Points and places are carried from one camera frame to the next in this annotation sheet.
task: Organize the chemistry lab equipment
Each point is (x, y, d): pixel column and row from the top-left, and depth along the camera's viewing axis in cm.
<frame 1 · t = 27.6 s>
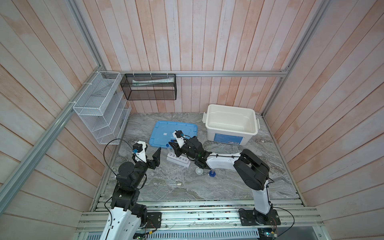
left hand: (154, 149, 72), fingers open
right hand: (169, 142, 86), fingers closed
white plastic storage bin: (229, 124, 117), on the table
blue plastic bin lid: (161, 132, 110), on the table
white test tube rack: (180, 160, 92), point 5 cm above the table

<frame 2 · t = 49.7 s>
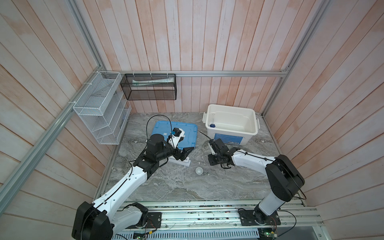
left hand: (187, 145, 74), fingers open
right hand: (210, 158, 93), fingers closed
the named things where they were.

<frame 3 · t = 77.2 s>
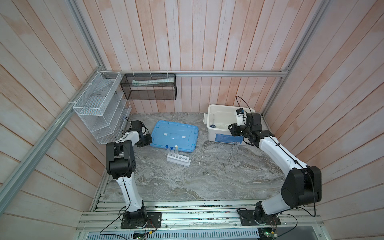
left hand: (150, 142, 102), fingers closed
right hand: (230, 125, 88), fingers open
blue capped test tube: (167, 150, 88), point 12 cm above the table
blue capped test tube 2: (172, 151, 87), point 12 cm above the table
the other named things where they were.

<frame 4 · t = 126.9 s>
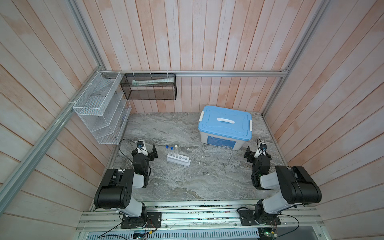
left hand: (147, 147, 92), fingers open
right hand: (256, 148, 91), fingers open
blue plastic bin lid: (226, 122, 95), point 18 cm above the table
the other named things where they were.

